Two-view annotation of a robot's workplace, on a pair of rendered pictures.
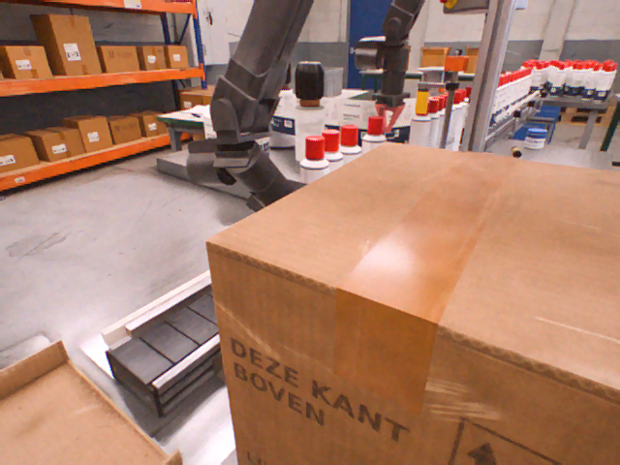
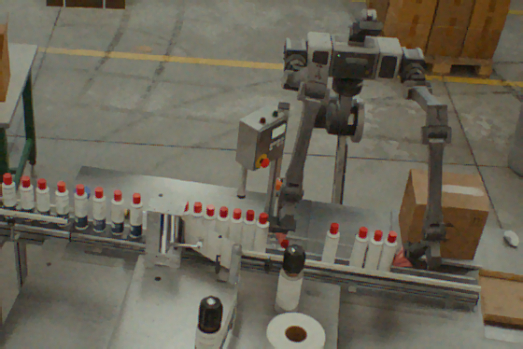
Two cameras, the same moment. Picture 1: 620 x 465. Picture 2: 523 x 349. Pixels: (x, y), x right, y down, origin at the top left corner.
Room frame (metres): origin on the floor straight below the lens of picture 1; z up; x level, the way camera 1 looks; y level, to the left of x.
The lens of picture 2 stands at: (2.50, 1.82, 3.19)
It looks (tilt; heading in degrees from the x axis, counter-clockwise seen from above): 37 degrees down; 236
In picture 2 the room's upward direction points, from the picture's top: 7 degrees clockwise
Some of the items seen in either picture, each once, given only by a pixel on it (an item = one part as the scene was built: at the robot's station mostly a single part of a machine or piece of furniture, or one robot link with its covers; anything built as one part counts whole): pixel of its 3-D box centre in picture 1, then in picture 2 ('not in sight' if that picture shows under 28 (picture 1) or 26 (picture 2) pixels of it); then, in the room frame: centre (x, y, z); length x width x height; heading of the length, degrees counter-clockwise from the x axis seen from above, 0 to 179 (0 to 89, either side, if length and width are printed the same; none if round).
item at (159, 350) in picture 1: (405, 188); (273, 259); (0.98, -0.27, 0.86); 1.65 x 0.08 x 0.04; 144
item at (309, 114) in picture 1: (309, 119); (290, 279); (1.09, 0.00, 1.03); 0.09 x 0.09 x 0.30
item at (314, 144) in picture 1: (314, 194); (388, 253); (0.63, -0.01, 0.98); 0.05 x 0.05 x 0.20
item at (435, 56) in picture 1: (435, 58); not in sight; (6.42, -1.96, 0.96); 0.43 x 0.42 x 0.37; 59
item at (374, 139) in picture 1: (372, 164); (331, 244); (0.81, -0.14, 0.98); 0.05 x 0.05 x 0.20
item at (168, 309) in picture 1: (370, 188); (347, 246); (0.73, -0.13, 0.96); 1.07 x 0.01 x 0.01; 144
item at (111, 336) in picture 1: (340, 201); (346, 268); (0.77, -0.07, 0.91); 1.07 x 0.01 x 0.02; 144
